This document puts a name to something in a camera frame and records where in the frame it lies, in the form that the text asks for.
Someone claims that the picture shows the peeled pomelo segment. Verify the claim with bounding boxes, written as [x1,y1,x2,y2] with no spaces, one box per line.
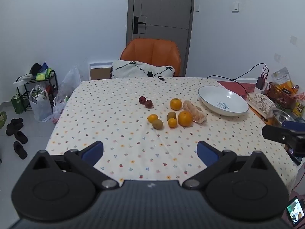
[182,100,202,113]
[189,104,207,123]

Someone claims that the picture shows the large orange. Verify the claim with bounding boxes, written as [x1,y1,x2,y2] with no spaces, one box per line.
[178,111,193,127]

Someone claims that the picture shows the small orange tangerine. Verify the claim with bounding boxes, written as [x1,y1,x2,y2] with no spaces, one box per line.
[168,118,177,128]

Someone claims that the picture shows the brown kiwi fruit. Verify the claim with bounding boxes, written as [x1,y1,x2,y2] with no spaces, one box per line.
[152,119,163,130]

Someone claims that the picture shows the small yellow tangerine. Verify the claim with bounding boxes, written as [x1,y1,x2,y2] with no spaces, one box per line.
[147,114,158,123]

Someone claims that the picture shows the dark red fruit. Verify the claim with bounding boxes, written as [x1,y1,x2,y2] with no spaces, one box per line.
[144,100,153,109]
[139,96,146,104]

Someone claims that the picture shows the stainless steel bowl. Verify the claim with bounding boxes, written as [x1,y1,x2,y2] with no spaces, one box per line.
[271,108,295,127]

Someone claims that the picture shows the red plastic basket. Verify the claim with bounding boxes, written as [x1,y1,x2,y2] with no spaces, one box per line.
[266,82,296,109]

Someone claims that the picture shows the floral tissue box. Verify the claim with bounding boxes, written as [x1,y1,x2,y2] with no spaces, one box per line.
[246,92,275,119]

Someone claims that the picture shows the white power strip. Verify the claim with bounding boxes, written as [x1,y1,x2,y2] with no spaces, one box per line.
[253,87,267,95]

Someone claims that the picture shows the yellow snack bag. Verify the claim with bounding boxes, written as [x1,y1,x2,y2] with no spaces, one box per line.
[271,67,295,94]

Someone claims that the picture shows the black charger adapter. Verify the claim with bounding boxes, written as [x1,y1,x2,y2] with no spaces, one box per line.
[255,77,265,90]

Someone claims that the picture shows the white ceramic plate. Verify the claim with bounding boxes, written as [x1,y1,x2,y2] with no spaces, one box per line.
[198,86,249,117]

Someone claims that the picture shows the white plastic bag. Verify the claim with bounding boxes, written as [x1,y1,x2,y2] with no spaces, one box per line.
[29,88,53,123]

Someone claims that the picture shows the red printed table mat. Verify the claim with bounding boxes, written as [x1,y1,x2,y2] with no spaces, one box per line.
[218,81,255,99]

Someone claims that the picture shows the floral polka dot tablecloth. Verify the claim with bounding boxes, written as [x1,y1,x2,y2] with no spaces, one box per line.
[47,77,298,190]

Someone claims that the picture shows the black slippers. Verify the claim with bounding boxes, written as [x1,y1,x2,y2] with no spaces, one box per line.
[6,118,28,160]

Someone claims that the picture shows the smartphone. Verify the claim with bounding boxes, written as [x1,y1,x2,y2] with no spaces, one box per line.
[286,196,304,227]

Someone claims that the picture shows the translucent plastic bag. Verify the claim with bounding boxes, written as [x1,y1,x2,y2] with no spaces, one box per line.
[52,67,81,124]

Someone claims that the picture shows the black metal shelf rack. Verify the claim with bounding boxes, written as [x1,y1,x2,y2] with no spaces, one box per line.
[14,70,58,112]

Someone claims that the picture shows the green box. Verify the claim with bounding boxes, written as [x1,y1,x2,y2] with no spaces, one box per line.
[11,94,24,115]

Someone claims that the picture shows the white black patterned cushion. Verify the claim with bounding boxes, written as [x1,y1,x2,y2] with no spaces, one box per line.
[110,60,175,79]

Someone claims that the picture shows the orange leather chair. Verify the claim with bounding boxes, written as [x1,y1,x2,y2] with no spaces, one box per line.
[120,38,181,77]

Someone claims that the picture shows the grey door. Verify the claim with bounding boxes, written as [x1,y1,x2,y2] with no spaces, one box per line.
[126,0,194,76]

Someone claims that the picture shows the red cable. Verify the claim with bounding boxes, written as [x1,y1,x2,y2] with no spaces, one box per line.
[260,66,270,82]

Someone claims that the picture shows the black cable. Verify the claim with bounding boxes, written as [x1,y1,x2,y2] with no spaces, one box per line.
[207,62,269,95]

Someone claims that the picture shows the white light switch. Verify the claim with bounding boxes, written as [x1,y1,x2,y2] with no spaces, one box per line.
[232,2,239,12]

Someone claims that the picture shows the black door handle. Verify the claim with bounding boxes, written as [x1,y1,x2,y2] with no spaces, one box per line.
[133,17,146,35]

